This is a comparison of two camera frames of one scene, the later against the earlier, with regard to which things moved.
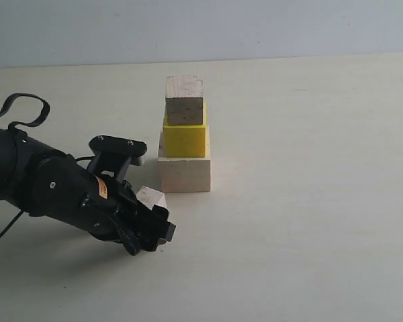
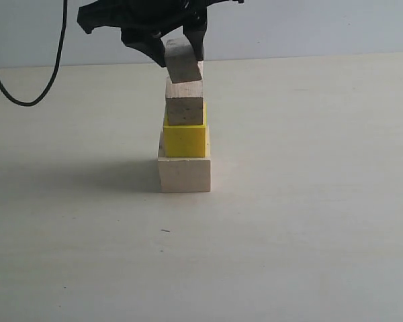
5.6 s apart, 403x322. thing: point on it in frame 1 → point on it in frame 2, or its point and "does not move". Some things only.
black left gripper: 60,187 → 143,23
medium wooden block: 184,100 does not move
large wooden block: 183,174 does not move
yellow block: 185,141 does not move
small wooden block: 150,197 → 181,60
